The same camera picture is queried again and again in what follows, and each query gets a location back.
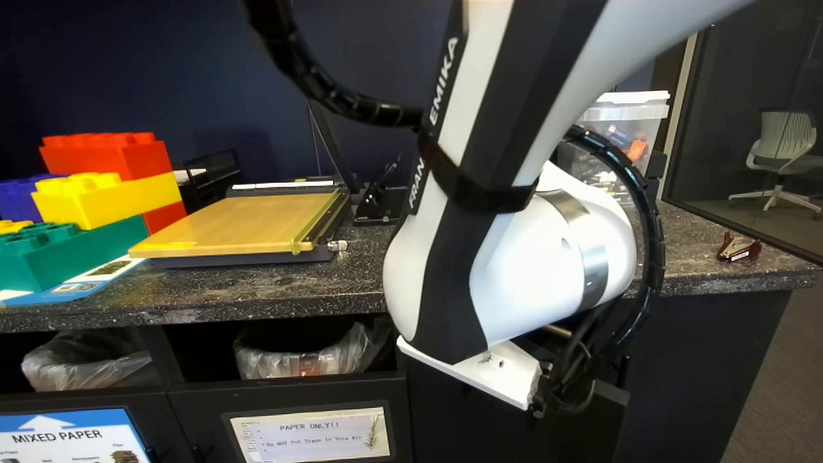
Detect black hole punch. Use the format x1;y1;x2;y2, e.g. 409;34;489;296
348;156;410;229

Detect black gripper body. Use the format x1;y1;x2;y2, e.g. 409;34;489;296
527;330;601;420

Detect black corrugated cable hose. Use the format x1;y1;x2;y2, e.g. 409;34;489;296
240;0;670;420

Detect blue printed board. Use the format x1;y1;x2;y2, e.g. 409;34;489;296
0;255;149;312

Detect white paper only label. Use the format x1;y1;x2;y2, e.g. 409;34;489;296
226;403;392;463

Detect green giant building block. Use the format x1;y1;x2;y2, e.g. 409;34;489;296
0;216;150;296

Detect eyeglasses on counter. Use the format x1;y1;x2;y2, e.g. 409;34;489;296
715;229;764;264

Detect clear lidded plastic container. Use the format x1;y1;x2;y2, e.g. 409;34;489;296
575;90;670;191

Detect purple giant building block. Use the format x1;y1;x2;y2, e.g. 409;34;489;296
0;175;50;225

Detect clear trash bag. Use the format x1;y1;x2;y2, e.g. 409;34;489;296
231;317;395;382
17;330;154;395

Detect black counter cabinet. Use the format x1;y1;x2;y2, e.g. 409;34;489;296
0;291;791;463

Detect blue mixed paper label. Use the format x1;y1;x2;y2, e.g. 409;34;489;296
0;405;150;463

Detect white office chair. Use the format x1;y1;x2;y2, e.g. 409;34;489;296
727;110;823;219

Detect black cabinet door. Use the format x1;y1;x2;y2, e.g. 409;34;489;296
404;354;631;463

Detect yellow giant building block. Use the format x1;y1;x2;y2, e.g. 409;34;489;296
30;170;185;234

